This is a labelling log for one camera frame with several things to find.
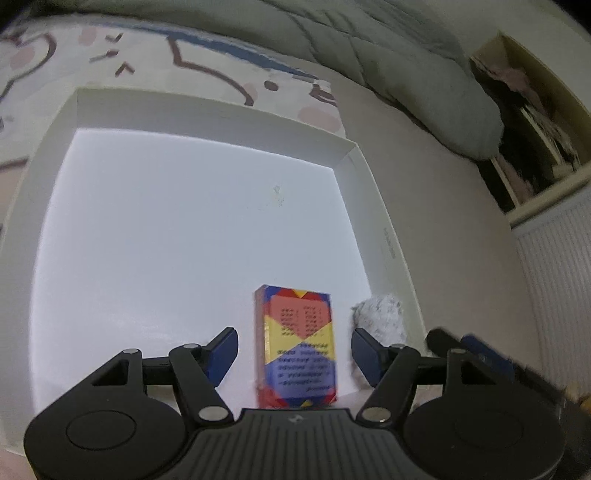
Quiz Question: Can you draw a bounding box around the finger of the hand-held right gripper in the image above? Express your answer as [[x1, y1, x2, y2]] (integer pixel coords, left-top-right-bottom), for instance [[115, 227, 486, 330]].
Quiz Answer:
[[462, 333, 566, 402], [425, 327, 465, 361]]

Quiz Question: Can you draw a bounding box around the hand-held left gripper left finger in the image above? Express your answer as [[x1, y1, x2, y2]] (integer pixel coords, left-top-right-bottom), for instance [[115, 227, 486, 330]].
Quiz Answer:
[[90, 327, 238, 428]]

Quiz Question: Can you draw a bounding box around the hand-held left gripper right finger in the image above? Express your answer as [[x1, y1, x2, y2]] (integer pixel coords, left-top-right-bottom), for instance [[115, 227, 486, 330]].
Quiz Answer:
[[351, 327, 514, 425]]

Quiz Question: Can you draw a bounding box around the colourful playing card box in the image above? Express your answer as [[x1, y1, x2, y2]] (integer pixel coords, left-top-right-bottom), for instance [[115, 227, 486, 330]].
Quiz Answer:
[[253, 285, 338, 410]]

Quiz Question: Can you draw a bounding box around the white cardboard box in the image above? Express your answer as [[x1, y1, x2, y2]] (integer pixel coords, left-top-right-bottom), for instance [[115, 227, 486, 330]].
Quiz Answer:
[[0, 88, 428, 462]]

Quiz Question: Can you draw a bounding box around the white fluffy pompom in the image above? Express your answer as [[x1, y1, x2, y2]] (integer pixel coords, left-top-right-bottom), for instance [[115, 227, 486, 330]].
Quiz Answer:
[[350, 294, 408, 348]]

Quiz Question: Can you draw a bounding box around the white louvered door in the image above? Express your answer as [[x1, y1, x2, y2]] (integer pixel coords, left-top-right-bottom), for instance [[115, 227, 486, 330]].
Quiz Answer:
[[510, 182, 591, 393]]

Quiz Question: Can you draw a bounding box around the cream open shelf unit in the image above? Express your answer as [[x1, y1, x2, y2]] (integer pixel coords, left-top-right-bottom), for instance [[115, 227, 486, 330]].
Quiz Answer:
[[468, 30, 591, 227]]

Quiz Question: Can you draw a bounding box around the pile of clothes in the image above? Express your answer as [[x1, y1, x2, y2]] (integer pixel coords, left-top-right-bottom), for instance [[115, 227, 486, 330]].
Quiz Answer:
[[471, 55, 583, 204]]

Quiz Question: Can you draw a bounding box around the grey quilted duvet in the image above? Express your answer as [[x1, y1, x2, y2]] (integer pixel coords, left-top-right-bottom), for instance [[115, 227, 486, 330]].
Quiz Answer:
[[152, 0, 505, 161]]

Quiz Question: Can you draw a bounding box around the bear printed bed sheet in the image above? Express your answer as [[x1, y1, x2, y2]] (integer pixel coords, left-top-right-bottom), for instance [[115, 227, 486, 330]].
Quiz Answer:
[[0, 14, 347, 171]]

